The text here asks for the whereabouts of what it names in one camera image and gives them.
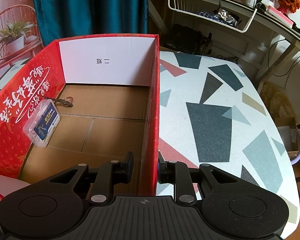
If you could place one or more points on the white wire basket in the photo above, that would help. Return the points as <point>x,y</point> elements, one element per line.
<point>215,13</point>

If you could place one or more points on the pink book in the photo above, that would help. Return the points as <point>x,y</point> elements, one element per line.
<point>271,11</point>

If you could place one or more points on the clear plastic toothpick box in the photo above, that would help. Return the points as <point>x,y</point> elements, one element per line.
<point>42,123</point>

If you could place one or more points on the metal keys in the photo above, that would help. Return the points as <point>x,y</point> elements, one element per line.
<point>67,102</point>

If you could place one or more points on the red cardboard box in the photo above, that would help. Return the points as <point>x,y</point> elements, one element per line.
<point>114,82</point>

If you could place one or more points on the printed living room backdrop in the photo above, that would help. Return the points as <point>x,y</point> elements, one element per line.
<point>19,32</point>

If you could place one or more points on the geometric patterned tablecloth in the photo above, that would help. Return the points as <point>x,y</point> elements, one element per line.
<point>210,112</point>

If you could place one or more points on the teal blue curtain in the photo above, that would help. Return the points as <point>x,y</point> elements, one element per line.
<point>67,18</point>

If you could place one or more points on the white plastic basin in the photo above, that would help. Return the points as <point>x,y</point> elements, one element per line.
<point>294,150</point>

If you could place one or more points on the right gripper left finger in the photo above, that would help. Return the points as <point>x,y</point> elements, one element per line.
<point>107,176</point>

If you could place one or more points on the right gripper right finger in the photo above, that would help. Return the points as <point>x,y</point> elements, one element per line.
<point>177,174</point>

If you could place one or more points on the cluttered white desk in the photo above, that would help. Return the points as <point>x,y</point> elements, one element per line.
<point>261,42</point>

